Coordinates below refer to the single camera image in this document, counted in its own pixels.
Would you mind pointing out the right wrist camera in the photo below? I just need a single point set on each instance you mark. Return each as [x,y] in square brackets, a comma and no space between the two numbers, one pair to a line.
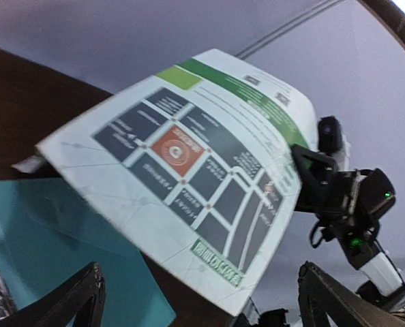
[333,142]

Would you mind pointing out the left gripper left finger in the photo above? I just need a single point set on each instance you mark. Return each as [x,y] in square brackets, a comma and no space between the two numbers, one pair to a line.
[79,300]

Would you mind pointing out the right aluminium wall post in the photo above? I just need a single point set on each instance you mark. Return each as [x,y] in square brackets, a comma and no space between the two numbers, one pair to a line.
[297,21]

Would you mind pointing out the colourful printed leaflet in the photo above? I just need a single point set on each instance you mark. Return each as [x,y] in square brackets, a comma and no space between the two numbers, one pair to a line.
[192,165]

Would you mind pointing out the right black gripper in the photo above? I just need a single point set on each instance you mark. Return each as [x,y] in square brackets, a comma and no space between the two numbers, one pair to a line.
[347,205]

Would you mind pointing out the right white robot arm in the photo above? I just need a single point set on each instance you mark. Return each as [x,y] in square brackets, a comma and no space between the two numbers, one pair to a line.
[385,285]

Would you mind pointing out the teal file folder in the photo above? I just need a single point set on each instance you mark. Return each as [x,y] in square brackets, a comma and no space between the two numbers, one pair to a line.
[48,233]

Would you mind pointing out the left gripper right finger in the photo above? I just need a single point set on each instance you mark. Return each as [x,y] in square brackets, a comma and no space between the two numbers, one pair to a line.
[322,299]

